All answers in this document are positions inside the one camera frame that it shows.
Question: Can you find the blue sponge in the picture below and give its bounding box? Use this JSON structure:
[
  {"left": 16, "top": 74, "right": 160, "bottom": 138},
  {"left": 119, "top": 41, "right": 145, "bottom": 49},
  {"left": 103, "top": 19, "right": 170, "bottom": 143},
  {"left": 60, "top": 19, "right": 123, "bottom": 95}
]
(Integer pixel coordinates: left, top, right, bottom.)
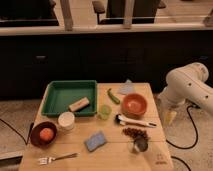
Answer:
[{"left": 84, "top": 131, "right": 107, "bottom": 152}]

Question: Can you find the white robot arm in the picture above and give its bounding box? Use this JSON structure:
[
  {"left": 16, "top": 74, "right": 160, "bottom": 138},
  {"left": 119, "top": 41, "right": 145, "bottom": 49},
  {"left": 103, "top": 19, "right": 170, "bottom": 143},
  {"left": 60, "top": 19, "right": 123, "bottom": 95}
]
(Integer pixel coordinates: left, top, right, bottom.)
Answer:
[{"left": 158, "top": 62, "right": 213, "bottom": 126}]

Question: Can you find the green chili pepper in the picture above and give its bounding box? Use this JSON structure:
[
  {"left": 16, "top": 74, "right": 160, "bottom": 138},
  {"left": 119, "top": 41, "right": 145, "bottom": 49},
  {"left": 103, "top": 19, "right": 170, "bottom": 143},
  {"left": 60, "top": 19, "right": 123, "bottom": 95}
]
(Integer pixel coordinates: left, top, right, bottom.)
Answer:
[{"left": 107, "top": 88, "right": 120, "bottom": 105}]

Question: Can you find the small green cup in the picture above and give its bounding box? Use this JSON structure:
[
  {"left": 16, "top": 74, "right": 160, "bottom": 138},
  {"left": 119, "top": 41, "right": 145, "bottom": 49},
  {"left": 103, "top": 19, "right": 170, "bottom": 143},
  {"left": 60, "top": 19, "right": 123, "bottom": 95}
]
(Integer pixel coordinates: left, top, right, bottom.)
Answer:
[{"left": 98, "top": 105, "right": 112, "bottom": 120}]

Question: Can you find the wooden block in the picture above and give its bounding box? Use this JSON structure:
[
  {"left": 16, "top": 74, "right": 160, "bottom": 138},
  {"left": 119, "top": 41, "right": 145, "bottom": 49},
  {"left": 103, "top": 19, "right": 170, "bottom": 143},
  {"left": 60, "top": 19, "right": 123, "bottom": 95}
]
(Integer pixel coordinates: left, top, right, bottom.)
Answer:
[{"left": 69, "top": 97, "right": 89, "bottom": 112}]

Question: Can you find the orange bowl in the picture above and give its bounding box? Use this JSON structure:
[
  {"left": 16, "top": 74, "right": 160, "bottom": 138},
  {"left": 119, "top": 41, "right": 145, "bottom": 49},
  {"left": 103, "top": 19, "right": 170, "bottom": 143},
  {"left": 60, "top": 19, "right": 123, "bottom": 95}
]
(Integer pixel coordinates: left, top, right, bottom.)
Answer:
[{"left": 121, "top": 93, "right": 148, "bottom": 118}]

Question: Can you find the green plastic tray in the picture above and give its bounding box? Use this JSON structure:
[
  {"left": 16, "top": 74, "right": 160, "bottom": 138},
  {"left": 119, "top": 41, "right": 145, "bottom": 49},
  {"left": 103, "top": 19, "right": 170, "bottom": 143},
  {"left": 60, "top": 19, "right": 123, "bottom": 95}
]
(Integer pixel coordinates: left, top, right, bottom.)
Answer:
[{"left": 42, "top": 80, "right": 97, "bottom": 117}]

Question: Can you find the white round container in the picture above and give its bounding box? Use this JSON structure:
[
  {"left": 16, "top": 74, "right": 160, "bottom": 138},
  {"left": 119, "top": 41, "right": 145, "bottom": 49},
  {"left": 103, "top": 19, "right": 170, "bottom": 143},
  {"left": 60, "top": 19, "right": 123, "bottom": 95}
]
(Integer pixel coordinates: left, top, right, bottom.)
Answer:
[{"left": 58, "top": 112, "right": 75, "bottom": 130}]

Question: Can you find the brown pine cone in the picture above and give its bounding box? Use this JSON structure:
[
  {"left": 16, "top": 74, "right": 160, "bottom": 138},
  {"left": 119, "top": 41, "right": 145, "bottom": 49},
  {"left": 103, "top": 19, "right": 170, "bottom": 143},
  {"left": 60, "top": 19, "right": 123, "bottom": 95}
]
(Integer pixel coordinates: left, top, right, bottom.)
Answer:
[{"left": 122, "top": 128, "right": 148, "bottom": 139}]

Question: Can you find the metal cup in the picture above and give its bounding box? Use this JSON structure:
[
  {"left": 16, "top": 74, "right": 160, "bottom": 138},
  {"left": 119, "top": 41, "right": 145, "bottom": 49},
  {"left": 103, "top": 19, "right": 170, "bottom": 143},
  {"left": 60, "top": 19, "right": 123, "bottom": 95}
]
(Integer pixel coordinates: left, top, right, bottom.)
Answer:
[{"left": 133, "top": 137, "right": 148, "bottom": 153}]

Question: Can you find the black office chair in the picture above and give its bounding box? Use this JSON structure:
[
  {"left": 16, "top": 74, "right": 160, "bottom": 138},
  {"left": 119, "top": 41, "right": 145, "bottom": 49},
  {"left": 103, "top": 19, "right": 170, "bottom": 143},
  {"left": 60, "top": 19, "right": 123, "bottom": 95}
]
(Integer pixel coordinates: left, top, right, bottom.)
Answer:
[{"left": 92, "top": 0, "right": 166, "bottom": 25}]

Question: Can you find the orange fruit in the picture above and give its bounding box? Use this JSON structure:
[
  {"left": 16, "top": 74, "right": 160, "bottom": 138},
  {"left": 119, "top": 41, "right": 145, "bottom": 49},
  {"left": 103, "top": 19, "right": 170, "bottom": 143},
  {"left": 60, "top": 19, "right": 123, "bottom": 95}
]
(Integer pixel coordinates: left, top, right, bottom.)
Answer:
[{"left": 39, "top": 128, "right": 54, "bottom": 141}]

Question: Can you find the dark brown bowl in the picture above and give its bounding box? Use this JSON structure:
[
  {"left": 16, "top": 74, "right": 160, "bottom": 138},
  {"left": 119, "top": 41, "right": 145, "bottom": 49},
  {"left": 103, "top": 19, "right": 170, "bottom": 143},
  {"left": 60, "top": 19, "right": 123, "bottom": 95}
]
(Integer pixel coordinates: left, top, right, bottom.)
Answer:
[{"left": 30, "top": 121, "right": 57, "bottom": 148}]

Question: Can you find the silver fork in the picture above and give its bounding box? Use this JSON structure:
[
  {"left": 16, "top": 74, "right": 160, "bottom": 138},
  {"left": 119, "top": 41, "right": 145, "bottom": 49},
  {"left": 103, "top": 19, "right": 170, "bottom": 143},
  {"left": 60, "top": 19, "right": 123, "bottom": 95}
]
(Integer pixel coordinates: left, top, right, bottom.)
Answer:
[{"left": 38, "top": 153, "right": 78, "bottom": 165}]

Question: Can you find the black floor cable left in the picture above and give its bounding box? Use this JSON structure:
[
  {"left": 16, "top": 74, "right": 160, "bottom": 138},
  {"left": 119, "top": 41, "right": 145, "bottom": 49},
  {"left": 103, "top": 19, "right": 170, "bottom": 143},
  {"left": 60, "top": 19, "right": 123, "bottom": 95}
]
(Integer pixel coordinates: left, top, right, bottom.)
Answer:
[{"left": 0, "top": 118, "right": 35, "bottom": 146}]

